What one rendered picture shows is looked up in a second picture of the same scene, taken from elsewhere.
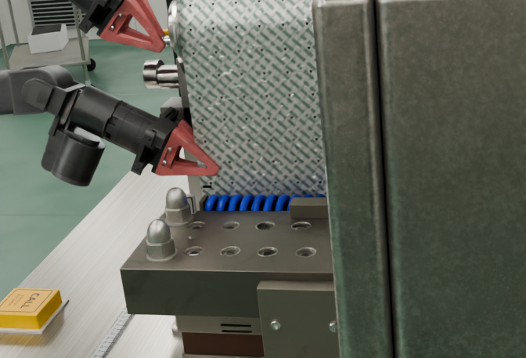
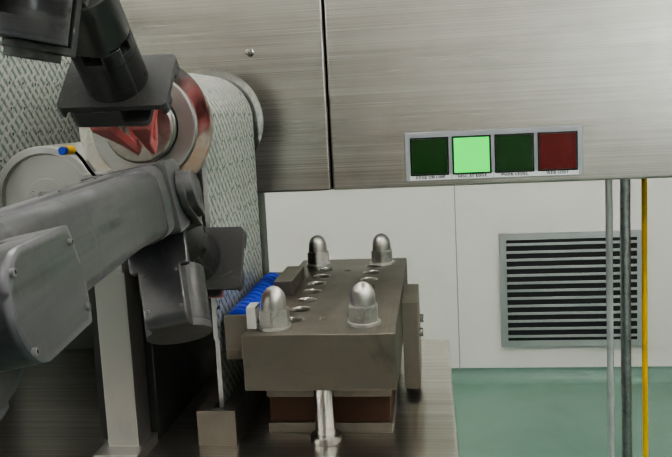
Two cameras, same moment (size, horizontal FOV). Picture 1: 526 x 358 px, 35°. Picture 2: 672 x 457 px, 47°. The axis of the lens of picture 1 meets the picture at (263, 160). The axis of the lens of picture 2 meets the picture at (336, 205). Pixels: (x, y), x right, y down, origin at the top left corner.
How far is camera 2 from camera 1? 1.39 m
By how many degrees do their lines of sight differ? 95
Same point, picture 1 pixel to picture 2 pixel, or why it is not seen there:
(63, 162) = (203, 300)
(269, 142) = not seen: hidden behind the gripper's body
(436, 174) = not seen: outside the picture
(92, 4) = (172, 72)
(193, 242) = (336, 316)
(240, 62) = (223, 153)
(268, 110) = (233, 204)
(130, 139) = (215, 252)
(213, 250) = not seen: hidden behind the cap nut
